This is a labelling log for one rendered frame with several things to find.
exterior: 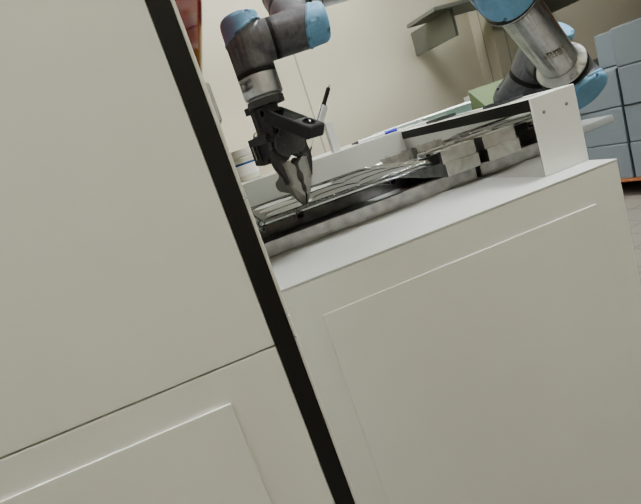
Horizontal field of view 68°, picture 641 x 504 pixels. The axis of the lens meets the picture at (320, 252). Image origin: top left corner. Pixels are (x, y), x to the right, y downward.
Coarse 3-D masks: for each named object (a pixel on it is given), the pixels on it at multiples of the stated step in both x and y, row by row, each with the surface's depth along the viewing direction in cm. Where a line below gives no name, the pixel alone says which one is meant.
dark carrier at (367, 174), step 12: (372, 168) 122; (384, 168) 112; (396, 168) 104; (336, 180) 124; (348, 180) 113; (360, 180) 104; (312, 192) 114; (324, 192) 104; (336, 192) 97; (264, 204) 124; (288, 204) 104; (264, 216) 97
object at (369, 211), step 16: (464, 176) 104; (400, 192) 102; (416, 192) 102; (432, 192) 103; (368, 208) 100; (384, 208) 101; (320, 224) 98; (336, 224) 99; (352, 224) 100; (272, 240) 97; (288, 240) 97; (304, 240) 98
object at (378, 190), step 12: (396, 180) 129; (408, 180) 130; (420, 180) 131; (360, 192) 127; (372, 192) 128; (384, 192) 129; (336, 204) 126; (348, 204) 127; (312, 216) 125; (276, 228) 123; (288, 228) 124
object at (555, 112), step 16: (528, 96) 91; (544, 96) 83; (560, 96) 83; (464, 112) 118; (544, 112) 83; (560, 112) 84; (576, 112) 85; (544, 128) 83; (560, 128) 84; (576, 128) 85; (544, 144) 84; (560, 144) 85; (576, 144) 85; (544, 160) 84; (560, 160) 85; (576, 160) 86
